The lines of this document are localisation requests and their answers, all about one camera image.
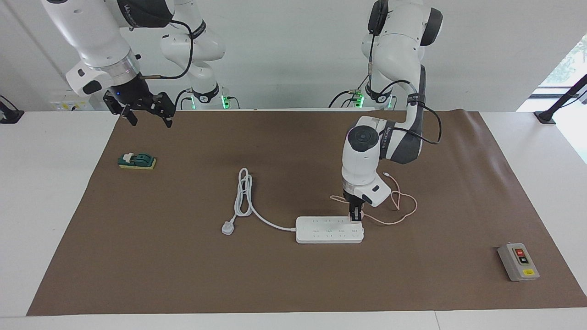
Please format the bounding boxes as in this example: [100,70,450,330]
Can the pink charging cable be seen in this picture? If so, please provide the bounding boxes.
[329,171,419,226]

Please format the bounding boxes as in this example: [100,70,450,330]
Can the white power strip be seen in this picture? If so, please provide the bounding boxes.
[295,216,365,245]

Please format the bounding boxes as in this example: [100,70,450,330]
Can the brown table mat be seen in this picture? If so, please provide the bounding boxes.
[27,109,587,317]

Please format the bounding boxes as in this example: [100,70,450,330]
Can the black angled stand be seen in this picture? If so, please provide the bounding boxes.
[534,73,587,125]

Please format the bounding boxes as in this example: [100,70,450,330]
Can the bright window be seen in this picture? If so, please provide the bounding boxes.
[537,36,587,88]

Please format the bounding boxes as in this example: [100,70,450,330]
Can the black base cable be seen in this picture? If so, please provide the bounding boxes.
[328,87,367,109]
[176,89,240,110]

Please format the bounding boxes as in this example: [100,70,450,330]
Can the green knife switch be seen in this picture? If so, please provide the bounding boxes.
[118,153,157,171]

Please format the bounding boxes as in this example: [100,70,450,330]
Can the white wall socket box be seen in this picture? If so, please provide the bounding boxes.
[50,89,95,111]

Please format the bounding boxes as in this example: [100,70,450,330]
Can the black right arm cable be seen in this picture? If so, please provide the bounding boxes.
[138,18,194,81]

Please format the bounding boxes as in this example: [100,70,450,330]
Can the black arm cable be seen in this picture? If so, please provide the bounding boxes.
[365,5,443,146]
[138,18,194,81]

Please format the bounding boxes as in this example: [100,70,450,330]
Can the white power cord with plug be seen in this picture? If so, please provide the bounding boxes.
[222,168,298,237]

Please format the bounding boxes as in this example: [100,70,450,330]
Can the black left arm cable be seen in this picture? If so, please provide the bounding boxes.
[365,5,443,146]

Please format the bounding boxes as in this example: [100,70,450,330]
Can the black table clamp mount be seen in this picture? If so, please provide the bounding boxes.
[0,95,24,124]

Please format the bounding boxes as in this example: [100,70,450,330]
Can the grey on-off switch box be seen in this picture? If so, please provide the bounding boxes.
[497,243,540,282]

